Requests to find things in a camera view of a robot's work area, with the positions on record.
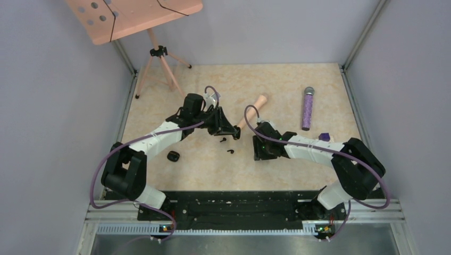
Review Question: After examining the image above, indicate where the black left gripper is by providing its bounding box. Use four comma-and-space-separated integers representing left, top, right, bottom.
193, 106, 237, 136

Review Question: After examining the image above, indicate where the black glossy earbud charging case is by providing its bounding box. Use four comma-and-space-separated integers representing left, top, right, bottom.
233, 126, 241, 140

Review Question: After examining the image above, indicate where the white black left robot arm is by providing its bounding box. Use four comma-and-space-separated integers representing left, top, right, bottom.
100, 93, 241, 220

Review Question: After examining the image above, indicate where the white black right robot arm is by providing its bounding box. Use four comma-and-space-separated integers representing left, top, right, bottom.
253, 121, 386, 219

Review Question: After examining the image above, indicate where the black case lid piece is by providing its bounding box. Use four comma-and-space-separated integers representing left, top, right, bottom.
167, 151, 180, 162

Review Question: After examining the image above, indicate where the pink wooden flute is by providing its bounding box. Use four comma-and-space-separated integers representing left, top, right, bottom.
237, 93, 270, 130

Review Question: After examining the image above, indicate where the purple cube on block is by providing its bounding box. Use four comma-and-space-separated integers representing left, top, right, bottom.
318, 132, 334, 142

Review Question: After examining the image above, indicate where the purple glitter microphone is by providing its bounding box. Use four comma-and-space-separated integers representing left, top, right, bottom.
301, 87, 315, 131

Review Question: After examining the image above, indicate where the pink music stand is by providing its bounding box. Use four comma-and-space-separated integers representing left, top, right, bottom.
65, 0, 204, 99

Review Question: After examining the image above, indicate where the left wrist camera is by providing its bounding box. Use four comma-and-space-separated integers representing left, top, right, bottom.
203, 93, 221, 108

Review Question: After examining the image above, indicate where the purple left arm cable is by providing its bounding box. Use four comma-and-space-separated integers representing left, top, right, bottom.
89, 85, 221, 243

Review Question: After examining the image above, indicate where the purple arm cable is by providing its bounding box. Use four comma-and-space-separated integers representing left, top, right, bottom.
89, 85, 221, 243
244, 105, 392, 242

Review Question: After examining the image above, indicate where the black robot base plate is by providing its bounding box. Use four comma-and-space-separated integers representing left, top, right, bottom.
136, 190, 348, 231

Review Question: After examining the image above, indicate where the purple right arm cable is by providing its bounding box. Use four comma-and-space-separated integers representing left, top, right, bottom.
244, 105, 392, 242

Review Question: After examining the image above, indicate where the grey slotted cable duct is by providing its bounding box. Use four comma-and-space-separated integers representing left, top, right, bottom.
96, 223, 318, 236

